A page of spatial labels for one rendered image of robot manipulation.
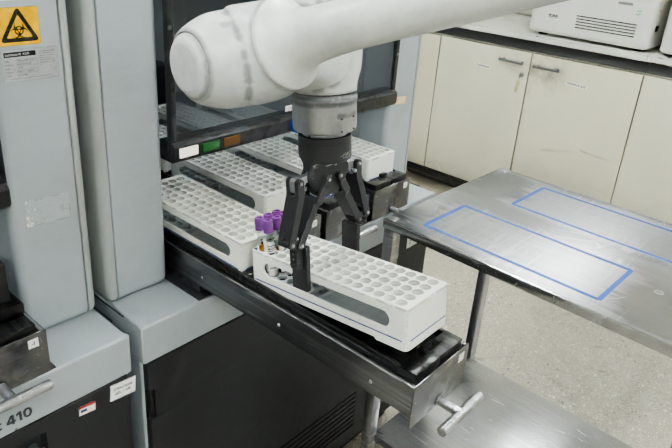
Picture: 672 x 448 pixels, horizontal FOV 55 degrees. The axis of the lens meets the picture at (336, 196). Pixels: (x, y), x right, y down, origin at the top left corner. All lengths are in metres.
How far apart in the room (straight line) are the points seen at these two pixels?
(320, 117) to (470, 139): 2.65
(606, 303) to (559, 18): 2.23
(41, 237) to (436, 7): 0.65
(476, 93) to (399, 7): 2.76
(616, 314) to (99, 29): 0.87
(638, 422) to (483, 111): 1.75
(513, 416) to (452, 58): 2.19
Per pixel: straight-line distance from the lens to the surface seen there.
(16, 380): 0.99
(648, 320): 1.09
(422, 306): 0.86
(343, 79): 0.84
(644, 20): 3.06
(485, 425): 1.63
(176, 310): 1.10
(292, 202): 0.87
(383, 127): 1.52
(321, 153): 0.87
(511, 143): 3.36
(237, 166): 1.33
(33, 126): 0.96
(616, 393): 2.34
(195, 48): 0.69
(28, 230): 1.00
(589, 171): 3.23
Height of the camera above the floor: 1.35
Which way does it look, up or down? 24 degrees down
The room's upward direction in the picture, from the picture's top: 4 degrees clockwise
